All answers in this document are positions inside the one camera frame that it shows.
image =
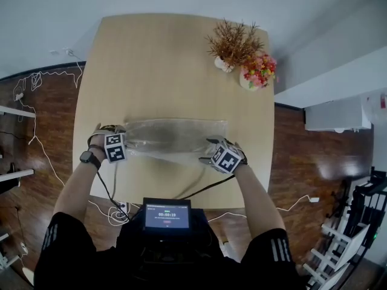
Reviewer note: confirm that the white wall socket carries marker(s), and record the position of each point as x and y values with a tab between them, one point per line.
62	52

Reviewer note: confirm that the white desk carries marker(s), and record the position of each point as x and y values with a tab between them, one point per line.
16	112

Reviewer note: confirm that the clear plastic bag red label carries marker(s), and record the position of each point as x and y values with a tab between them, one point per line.
376	107

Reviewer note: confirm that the person's left forearm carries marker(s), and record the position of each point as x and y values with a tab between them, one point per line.
77	186

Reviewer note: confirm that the transparent garbage bag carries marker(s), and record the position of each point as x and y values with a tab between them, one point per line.
175	137

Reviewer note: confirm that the white slatted chair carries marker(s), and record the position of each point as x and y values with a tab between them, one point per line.
335	252

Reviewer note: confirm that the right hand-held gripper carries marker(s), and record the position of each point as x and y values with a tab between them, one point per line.
226	160

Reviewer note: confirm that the person's right forearm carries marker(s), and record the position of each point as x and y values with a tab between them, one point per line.
257	198

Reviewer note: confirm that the person's right hand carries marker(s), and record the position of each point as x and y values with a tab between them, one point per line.
239	152

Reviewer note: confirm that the black metal stand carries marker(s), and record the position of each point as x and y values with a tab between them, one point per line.
367	204

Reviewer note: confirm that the colourful flowers white vase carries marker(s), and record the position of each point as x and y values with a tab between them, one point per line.
258	69

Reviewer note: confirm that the white cabinet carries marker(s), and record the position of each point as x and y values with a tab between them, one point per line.
335	115

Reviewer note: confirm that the person's left hand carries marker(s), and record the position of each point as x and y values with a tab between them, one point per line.
95	139

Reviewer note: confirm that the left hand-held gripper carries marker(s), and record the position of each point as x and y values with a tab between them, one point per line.
115	150

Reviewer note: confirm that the person's black shirt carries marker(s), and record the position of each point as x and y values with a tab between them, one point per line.
90	264

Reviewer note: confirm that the white power strip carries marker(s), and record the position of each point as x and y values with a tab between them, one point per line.
122	205

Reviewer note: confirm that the black chest-mounted screen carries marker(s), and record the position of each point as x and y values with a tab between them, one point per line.
167	214

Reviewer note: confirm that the black smartwatch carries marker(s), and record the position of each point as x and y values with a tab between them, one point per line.
89	157

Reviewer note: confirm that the brown dried plant white pot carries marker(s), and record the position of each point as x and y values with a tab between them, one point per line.
234	42

